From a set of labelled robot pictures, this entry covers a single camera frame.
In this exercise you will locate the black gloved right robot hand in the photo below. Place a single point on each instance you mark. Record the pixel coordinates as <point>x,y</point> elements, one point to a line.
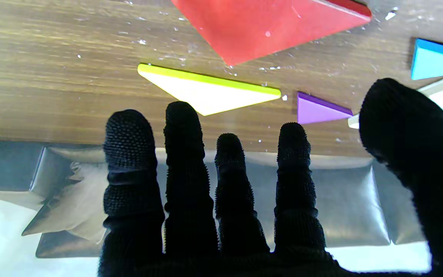
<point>190,215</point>

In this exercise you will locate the large yellow tangram triangle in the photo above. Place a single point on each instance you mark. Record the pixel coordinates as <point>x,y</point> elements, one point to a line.
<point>210,96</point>

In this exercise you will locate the purple tangram triangle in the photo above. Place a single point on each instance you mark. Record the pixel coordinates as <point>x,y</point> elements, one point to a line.
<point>313,110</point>

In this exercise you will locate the large red tangram triangle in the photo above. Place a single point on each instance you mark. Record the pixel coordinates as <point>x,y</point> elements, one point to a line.
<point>256,27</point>

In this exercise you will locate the blue tangram triangle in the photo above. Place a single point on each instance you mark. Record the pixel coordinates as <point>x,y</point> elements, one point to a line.
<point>433,63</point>

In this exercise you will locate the brown leather sofa pillow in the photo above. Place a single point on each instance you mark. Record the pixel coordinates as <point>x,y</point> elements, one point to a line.
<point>75,207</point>

